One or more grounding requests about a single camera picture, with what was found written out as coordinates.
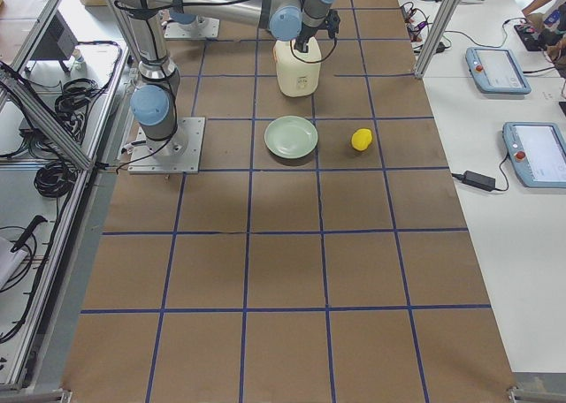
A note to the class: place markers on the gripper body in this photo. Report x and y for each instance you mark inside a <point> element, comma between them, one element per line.
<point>304,35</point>

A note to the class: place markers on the white rice cooker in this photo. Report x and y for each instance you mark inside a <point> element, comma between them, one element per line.
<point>297,73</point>

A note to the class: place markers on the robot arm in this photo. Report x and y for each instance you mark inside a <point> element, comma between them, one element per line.
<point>154,103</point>
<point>189,22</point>

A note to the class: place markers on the green plate near lemon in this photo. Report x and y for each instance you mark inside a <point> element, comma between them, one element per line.
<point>291,137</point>

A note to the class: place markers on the yellow toy lemon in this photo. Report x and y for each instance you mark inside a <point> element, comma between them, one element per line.
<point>361,139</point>

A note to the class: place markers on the teach pendant far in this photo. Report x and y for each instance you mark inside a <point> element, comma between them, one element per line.
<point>496,71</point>

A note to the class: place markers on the teach pendant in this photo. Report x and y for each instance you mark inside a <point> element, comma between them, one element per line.
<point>496,71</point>
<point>537,153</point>

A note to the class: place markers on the black power adapter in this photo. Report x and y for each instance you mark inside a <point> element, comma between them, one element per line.
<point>479,181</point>

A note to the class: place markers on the grey control box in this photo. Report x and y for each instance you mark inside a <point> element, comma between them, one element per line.
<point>57,43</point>

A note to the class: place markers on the teach pendant near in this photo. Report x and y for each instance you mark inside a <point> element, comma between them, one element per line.
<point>537,153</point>

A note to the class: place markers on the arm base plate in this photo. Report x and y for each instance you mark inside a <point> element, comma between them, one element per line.
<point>181,154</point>
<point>200,29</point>

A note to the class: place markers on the aluminium frame post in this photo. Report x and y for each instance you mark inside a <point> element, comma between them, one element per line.
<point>443,16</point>

